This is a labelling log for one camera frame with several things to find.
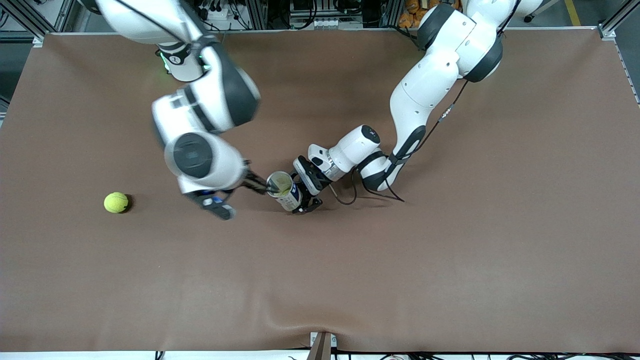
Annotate white blue tennis ball can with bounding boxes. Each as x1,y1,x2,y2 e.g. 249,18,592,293
266,171,306,213

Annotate plain yellow tennis ball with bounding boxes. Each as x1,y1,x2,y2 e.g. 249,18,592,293
103,192,129,214

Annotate brown table mat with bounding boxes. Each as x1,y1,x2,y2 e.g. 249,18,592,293
0,27,640,354

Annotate metal mat clamp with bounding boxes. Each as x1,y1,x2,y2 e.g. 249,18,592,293
309,331,338,360

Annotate orange packets pile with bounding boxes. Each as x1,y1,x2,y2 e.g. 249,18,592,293
398,0,427,29

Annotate white power strip black plugs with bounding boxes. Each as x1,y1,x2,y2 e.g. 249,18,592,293
200,0,238,23

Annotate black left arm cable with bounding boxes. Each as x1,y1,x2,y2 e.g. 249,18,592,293
329,77,471,207

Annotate aluminium frame upright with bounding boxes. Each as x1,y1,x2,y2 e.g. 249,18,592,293
247,0,268,30
381,0,403,27

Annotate aluminium frame profile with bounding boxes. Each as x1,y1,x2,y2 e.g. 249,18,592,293
0,0,76,45
597,0,640,41

